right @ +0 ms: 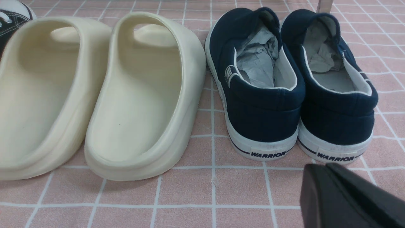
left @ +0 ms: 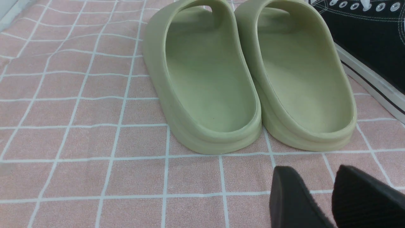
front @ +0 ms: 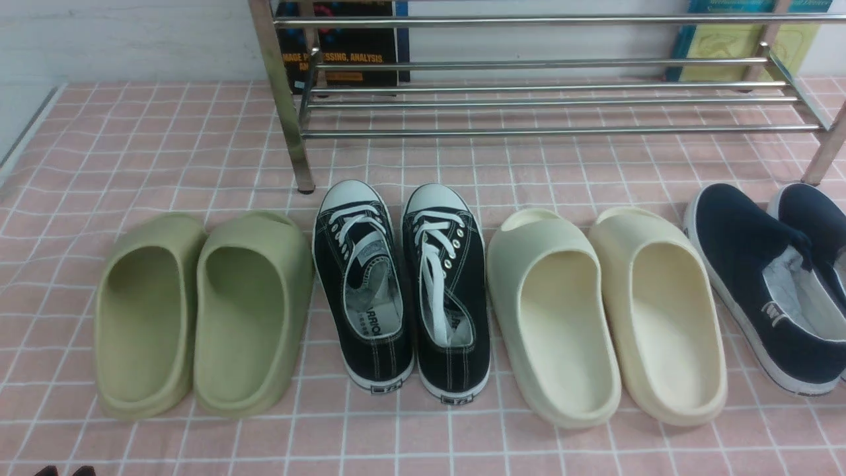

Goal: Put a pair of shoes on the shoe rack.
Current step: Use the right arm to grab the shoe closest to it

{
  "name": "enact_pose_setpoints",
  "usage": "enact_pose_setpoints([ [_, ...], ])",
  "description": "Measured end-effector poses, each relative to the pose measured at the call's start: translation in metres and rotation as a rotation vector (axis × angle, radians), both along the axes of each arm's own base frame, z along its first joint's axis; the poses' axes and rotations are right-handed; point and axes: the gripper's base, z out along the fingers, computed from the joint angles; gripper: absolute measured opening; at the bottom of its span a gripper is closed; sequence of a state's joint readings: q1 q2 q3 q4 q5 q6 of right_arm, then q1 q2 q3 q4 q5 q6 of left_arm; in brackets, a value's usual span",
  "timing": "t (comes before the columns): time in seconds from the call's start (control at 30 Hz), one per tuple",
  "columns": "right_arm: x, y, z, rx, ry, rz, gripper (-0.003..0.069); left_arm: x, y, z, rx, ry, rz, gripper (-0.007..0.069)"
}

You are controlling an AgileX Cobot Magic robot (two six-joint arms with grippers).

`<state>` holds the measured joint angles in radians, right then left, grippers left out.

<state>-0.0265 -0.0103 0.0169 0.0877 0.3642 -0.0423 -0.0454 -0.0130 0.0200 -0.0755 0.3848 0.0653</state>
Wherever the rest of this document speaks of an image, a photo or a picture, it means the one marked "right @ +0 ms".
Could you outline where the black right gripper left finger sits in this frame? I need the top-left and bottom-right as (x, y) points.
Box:
(300, 164), (383, 228)

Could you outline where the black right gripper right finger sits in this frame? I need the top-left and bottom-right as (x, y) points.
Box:
(326, 163), (405, 228)

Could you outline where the navy slip-on sneaker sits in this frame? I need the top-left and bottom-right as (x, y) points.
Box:
(204, 7), (305, 162)
(281, 9), (378, 164)

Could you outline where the metal shoe rack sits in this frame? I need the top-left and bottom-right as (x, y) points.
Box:
(316, 0), (334, 13)

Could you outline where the pink checked tablecloth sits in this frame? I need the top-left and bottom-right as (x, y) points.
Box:
(1, 0), (405, 228)

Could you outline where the cream right slide slipper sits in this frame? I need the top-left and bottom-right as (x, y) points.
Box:
(84, 12), (207, 181)

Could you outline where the cream slide slipper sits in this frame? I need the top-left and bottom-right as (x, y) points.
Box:
(84, 12), (207, 181)
(0, 16), (112, 181)

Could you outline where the cream left slide slipper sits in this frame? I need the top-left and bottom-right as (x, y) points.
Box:
(0, 16), (112, 181)

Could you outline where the black right canvas sneaker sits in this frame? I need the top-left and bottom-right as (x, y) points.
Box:
(0, 0), (37, 56)

